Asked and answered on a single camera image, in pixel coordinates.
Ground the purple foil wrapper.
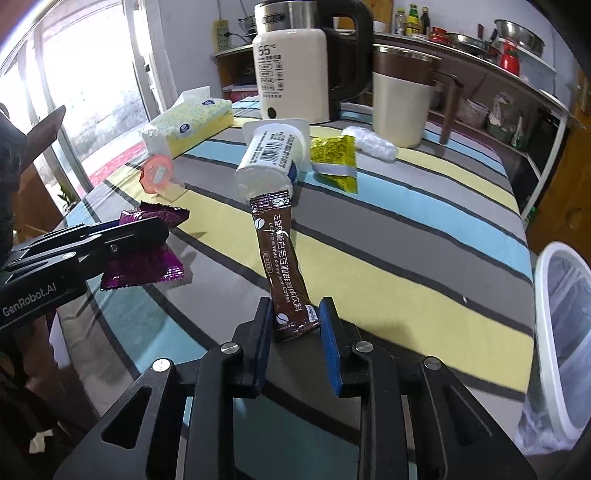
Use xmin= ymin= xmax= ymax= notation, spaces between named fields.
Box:
xmin=100 ymin=202 xmax=189 ymax=290

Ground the brown coffee stick sachet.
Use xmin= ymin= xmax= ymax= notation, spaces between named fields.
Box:
xmin=249 ymin=190 xmax=320 ymax=343

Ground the white yogurt cup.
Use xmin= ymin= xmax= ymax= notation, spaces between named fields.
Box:
xmin=235 ymin=119 xmax=311 ymax=200

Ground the yellow snack packet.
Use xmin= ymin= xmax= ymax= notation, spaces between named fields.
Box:
xmin=311 ymin=135 xmax=358 ymax=193

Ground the clear plastic wrap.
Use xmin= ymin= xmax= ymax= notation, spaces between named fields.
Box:
xmin=342 ymin=126 xmax=399 ymax=162

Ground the white trash bin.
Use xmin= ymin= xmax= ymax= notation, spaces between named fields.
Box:
xmin=515 ymin=242 xmax=590 ymax=456

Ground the metal kitchen shelf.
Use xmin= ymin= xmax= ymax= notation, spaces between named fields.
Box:
xmin=212 ymin=32 xmax=571 ymax=218

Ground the yellow white tissue pack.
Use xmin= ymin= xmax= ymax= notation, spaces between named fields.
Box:
xmin=141 ymin=86 xmax=233 ymax=159

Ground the white power strip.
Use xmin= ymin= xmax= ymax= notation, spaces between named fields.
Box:
xmin=212 ymin=19 xmax=230 ymax=53

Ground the white electric kettle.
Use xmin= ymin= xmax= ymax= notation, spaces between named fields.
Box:
xmin=252 ymin=1 xmax=374 ymax=124

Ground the cream brown lidded mug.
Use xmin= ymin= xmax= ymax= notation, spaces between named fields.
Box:
xmin=373 ymin=44 xmax=463 ymax=148

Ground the red bottle on shelf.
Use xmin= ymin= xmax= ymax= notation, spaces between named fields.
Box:
xmin=499 ymin=40 xmax=520 ymax=77

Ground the steel mixing bowl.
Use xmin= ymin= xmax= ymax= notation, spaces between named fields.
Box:
xmin=494 ymin=19 xmax=545 ymax=57

